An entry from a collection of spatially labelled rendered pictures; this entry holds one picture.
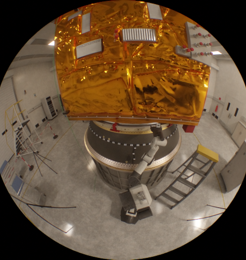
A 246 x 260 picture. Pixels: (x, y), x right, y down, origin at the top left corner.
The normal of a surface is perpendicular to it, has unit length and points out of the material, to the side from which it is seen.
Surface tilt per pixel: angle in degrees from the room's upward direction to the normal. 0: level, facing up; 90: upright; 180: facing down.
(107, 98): 86
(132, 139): 62
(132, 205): 20
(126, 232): 0
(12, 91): 90
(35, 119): 90
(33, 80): 90
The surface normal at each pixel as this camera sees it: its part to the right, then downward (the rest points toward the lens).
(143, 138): 0.02, 0.13
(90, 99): -0.14, 0.56
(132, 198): -0.16, -0.57
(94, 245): -0.05, -0.81
